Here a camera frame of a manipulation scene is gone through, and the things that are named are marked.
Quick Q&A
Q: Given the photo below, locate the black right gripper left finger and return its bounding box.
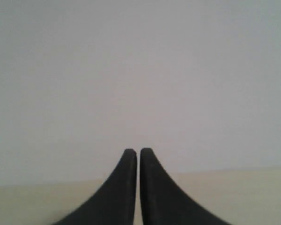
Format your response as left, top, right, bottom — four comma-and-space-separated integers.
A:
55, 149, 137, 225

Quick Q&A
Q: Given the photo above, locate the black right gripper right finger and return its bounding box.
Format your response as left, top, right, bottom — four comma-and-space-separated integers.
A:
140, 148, 228, 225

